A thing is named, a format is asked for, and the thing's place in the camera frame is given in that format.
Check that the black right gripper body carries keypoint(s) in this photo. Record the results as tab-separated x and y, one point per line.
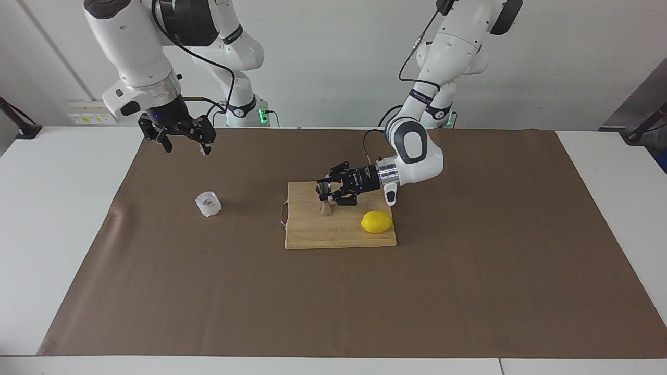
172	117

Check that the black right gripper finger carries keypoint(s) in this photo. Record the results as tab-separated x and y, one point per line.
206	133
148	127

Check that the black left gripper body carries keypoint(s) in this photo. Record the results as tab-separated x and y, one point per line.
360	179

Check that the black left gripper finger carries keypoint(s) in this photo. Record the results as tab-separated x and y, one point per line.
340	171
346	198

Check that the steel double jigger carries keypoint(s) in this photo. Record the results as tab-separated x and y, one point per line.
326	210

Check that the clear plastic cup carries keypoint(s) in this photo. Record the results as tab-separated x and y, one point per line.
208	204

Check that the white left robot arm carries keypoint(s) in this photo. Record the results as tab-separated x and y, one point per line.
417	151

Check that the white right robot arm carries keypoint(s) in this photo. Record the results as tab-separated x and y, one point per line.
130	41

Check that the yellow lemon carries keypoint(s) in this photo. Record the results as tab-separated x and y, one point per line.
376	222

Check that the wooden cutting board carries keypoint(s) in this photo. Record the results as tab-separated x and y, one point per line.
312	229

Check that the brown paper table mat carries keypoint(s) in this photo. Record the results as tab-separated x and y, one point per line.
333	297

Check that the black clamp stand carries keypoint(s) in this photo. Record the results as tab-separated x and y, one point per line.
638	136
23	130

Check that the blue object at table edge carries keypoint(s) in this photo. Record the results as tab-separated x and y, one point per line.
663	162

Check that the white wall socket strip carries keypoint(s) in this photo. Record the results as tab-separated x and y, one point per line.
94	113

